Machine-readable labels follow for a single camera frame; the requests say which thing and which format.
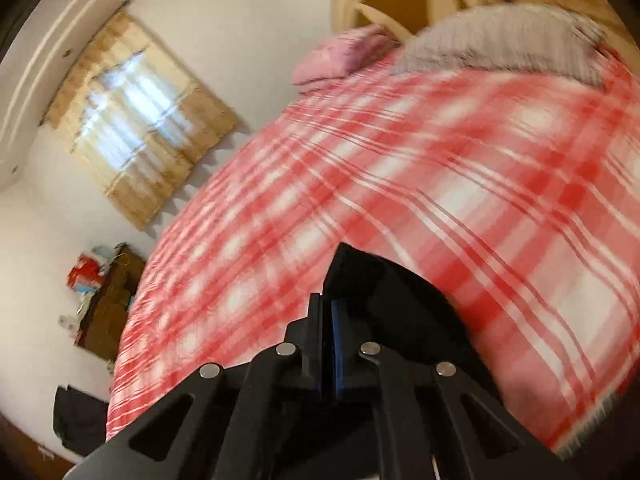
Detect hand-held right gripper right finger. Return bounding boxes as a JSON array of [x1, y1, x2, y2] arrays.
[[326, 299, 578, 480]]

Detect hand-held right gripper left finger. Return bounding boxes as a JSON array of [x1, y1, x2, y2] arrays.
[[66, 292, 326, 480]]

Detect black pants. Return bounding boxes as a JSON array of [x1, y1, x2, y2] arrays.
[[322, 241, 481, 377]]

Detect red plaid blanket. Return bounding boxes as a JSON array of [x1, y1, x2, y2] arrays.
[[107, 42, 640, 461]]

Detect brown wooden desk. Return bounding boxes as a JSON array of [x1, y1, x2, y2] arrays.
[[75, 244, 147, 361]]

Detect red gift box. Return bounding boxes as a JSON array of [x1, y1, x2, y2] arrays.
[[67, 255, 109, 294]]

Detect black folding chair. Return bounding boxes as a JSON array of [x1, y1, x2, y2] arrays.
[[52, 385, 111, 454]]

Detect beige window curtain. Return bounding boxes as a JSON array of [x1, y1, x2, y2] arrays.
[[42, 12, 241, 231]]

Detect pink pillow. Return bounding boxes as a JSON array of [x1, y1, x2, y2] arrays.
[[291, 24, 397, 92]]

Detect grey knitted blanket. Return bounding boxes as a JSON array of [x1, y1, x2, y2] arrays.
[[392, 4, 609, 89]]

